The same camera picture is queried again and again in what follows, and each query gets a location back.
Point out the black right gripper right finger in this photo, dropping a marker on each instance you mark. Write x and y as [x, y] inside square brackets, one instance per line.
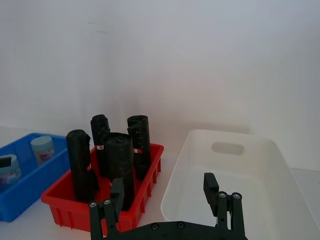
[211, 190]

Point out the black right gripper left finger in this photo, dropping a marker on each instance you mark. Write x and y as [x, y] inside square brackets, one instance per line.
[117, 197]

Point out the red plastic bin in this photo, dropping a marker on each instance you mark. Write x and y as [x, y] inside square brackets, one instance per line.
[140, 195]

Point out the black bag roll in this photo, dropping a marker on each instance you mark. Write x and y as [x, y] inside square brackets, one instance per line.
[100, 135]
[141, 142]
[120, 162]
[80, 162]

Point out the blue plastic bin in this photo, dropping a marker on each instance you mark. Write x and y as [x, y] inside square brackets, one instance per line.
[30, 186]

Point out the pale blue jar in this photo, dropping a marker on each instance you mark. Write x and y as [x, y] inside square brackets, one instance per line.
[11, 173]
[43, 150]

